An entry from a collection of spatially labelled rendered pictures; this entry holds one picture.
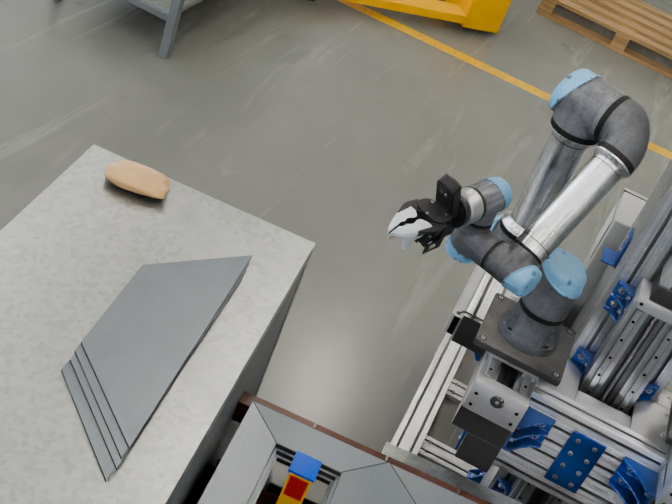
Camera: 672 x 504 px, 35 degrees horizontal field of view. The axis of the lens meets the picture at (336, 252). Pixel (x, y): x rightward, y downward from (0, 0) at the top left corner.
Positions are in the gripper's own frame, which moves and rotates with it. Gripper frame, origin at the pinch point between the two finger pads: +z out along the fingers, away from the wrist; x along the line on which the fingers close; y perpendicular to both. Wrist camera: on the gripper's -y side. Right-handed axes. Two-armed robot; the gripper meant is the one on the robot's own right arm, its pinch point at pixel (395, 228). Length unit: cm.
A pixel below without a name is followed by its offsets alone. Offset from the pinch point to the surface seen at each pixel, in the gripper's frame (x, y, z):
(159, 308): 27, 37, 27
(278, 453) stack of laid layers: -4, 60, 11
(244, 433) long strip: 3, 59, 15
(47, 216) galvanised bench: 64, 42, 30
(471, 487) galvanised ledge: -30, 76, -39
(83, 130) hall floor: 209, 162, -97
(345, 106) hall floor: 188, 168, -242
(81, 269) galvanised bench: 46, 40, 33
